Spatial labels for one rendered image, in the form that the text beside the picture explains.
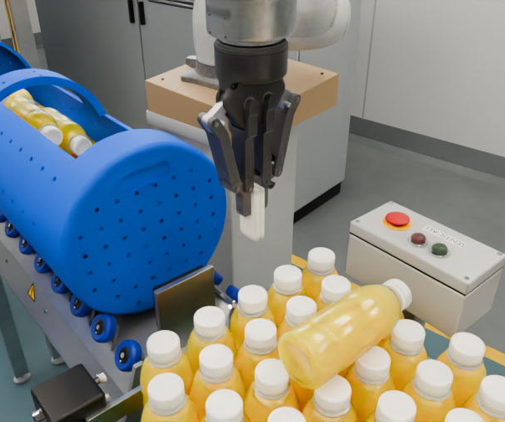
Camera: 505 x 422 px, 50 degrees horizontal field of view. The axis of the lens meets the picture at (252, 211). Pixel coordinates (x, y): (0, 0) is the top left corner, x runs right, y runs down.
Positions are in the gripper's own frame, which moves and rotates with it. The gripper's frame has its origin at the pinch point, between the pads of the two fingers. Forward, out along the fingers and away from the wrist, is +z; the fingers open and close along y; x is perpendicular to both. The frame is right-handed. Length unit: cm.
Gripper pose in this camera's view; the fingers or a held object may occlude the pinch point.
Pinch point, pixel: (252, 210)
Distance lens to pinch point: 64.9
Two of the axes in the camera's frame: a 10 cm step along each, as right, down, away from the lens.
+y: -7.6, 3.3, -5.5
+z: 0.0, 8.6, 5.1
